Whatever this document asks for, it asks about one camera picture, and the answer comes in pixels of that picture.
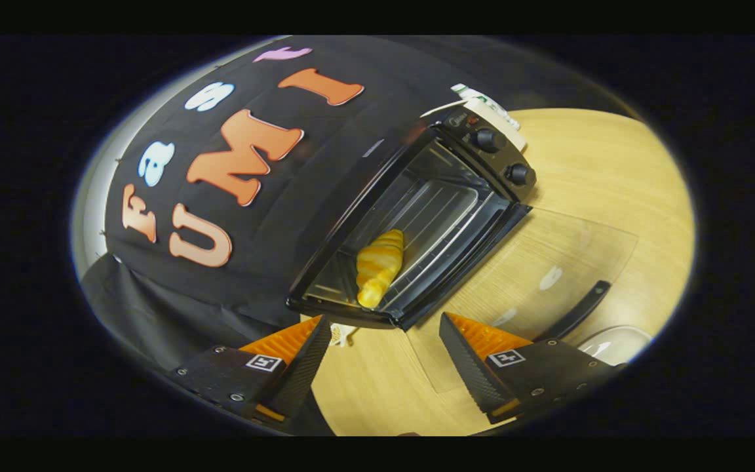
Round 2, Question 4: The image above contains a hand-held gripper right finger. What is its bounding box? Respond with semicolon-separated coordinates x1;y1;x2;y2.
438;311;621;425

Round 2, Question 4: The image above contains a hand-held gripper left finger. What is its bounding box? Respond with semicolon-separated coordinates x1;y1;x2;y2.
171;315;332;427

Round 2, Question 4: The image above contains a golden croissant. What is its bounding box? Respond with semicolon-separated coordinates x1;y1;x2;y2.
356;229;405;309

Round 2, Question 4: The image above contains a black toaster oven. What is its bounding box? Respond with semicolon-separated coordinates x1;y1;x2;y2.
286;105;638;394

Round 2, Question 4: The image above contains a metal oven tray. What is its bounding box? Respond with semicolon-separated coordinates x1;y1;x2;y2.
341;178;483;312

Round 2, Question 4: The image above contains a black oven knob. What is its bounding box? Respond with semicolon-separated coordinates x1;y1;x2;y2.
471;128;508;153
505;163;537;187

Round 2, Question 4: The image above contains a small white dish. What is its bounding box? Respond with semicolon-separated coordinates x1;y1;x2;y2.
328;323;358;347

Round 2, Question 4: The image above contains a black backdrop cloth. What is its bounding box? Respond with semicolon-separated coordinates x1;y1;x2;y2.
79;35;588;437

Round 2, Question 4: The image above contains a white plate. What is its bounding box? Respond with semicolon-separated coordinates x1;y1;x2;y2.
577;326;653;366

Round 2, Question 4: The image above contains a white box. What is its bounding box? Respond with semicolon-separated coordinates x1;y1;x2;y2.
422;97;528;153

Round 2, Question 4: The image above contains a white green bottle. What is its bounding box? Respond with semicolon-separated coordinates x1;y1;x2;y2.
451;83;521;130

